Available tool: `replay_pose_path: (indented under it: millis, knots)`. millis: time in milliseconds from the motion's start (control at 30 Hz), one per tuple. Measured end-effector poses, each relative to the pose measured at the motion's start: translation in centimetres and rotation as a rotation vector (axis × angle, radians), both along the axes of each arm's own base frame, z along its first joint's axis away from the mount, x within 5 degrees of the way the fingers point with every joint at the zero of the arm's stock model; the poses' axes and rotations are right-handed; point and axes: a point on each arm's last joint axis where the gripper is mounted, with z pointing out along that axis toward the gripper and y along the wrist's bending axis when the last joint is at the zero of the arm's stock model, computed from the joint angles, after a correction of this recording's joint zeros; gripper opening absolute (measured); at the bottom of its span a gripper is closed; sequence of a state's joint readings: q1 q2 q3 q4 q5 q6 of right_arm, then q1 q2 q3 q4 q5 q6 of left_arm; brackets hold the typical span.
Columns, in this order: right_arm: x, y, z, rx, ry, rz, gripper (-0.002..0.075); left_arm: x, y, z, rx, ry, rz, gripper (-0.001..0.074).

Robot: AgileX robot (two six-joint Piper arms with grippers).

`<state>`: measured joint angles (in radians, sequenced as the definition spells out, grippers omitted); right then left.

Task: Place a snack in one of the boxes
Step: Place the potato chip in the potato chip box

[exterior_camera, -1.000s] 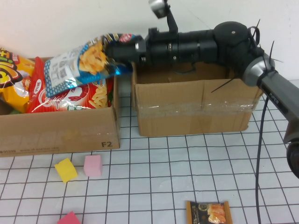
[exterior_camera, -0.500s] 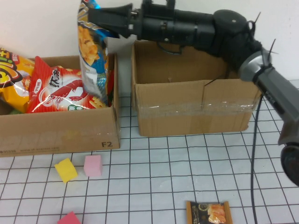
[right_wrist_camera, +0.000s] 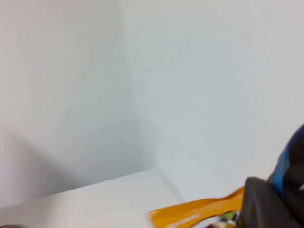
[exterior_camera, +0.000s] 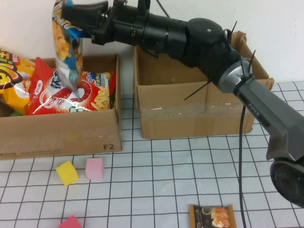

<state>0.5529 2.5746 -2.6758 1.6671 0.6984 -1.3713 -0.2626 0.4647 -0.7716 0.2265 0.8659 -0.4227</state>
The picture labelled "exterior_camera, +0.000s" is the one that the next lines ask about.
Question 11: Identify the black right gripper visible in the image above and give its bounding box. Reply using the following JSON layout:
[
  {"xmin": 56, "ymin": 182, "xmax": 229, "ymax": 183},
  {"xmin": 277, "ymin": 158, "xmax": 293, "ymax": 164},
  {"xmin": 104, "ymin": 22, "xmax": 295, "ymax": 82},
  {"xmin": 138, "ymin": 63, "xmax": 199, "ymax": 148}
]
[{"xmin": 60, "ymin": 0, "xmax": 150, "ymax": 46}]

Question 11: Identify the blue potato chip bag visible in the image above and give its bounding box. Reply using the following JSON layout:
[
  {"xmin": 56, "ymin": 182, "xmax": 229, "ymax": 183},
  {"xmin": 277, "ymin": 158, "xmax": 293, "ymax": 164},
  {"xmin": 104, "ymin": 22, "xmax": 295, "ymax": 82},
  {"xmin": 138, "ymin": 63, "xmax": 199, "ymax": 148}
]
[{"xmin": 51, "ymin": 0, "xmax": 84, "ymax": 95}]

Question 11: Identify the red shrimp snack bag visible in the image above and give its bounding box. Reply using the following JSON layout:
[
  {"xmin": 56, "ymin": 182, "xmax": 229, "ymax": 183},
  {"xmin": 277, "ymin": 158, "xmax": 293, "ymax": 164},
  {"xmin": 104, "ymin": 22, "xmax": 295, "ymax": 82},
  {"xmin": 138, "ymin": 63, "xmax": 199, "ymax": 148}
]
[{"xmin": 26, "ymin": 57, "xmax": 117, "ymax": 116}]

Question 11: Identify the small brown snack packet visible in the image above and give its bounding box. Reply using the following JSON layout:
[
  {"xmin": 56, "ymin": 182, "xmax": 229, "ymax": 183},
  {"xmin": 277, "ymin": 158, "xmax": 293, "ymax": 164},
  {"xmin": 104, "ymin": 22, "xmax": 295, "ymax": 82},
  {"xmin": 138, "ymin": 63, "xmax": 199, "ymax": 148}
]
[{"xmin": 189, "ymin": 204, "xmax": 237, "ymax": 228}]

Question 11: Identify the orange chip bag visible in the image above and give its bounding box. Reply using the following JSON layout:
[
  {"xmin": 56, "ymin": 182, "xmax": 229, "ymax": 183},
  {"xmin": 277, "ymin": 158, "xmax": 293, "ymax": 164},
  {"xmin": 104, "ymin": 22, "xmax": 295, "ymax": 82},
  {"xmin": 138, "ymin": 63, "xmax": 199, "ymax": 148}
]
[{"xmin": 0, "ymin": 47, "xmax": 36, "ymax": 116}]

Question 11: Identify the cardboard box with F2 print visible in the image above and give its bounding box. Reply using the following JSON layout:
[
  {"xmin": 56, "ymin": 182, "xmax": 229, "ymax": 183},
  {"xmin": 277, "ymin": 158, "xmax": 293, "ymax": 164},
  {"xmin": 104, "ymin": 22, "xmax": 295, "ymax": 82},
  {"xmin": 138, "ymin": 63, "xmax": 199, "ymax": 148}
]
[{"xmin": 0, "ymin": 54, "xmax": 123, "ymax": 160}]

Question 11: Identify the black zip tie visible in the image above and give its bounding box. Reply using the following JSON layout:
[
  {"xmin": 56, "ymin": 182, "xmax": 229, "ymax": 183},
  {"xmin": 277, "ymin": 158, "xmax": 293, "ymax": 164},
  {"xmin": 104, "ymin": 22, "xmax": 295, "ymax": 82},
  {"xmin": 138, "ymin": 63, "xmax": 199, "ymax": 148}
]
[
  {"xmin": 239, "ymin": 49, "xmax": 257, "ymax": 79},
  {"xmin": 223, "ymin": 20, "xmax": 238, "ymax": 49},
  {"xmin": 184, "ymin": 80, "xmax": 212, "ymax": 101}
]

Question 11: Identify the large taped cardboard box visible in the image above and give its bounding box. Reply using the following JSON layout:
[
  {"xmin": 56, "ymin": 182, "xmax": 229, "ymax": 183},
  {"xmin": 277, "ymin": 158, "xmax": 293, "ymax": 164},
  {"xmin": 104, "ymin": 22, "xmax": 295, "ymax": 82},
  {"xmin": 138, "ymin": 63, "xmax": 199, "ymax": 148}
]
[{"xmin": 133, "ymin": 30, "xmax": 275, "ymax": 140}]

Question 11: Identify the light pink foam cube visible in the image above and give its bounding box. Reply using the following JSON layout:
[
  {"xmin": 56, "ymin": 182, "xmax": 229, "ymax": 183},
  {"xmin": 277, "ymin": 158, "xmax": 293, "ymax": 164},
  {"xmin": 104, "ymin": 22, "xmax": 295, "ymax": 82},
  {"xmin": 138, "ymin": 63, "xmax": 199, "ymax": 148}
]
[{"xmin": 85, "ymin": 157, "xmax": 105, "ymax": 181}]

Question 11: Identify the yellow foam cube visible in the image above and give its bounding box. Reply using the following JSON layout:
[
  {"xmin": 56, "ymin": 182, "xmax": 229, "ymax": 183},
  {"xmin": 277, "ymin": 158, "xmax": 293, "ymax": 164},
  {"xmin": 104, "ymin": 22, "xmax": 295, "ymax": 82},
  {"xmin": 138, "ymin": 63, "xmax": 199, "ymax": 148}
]
[{"xmin": 55, "ymin": 161, "xmax": 79, "ymax": 187}]

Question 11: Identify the dark pink foam cube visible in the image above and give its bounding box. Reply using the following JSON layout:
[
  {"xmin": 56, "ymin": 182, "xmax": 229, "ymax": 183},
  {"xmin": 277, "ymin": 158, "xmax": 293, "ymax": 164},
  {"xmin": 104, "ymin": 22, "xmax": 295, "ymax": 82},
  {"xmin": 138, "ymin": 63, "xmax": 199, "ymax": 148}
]
[{"xmin": 58, "ymin": 215, "xmax": 83, "ymax": 228}]

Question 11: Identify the thin black camera cable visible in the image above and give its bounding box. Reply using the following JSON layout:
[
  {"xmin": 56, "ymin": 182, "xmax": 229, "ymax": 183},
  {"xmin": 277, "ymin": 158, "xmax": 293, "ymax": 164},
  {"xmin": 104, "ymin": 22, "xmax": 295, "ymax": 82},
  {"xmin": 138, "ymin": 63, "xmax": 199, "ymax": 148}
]
[{"xmin": 155, "ymin": 0, "xmax": 171, "ymax": 18}]

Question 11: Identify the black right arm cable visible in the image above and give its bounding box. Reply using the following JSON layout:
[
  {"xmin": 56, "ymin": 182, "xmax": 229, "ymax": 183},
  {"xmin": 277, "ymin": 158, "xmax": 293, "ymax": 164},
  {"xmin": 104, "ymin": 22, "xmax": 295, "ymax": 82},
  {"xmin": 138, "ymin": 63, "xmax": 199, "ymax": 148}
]
[{"xmin": 238, "ymin": 104, "xmax": 248, "ymax": 228}]

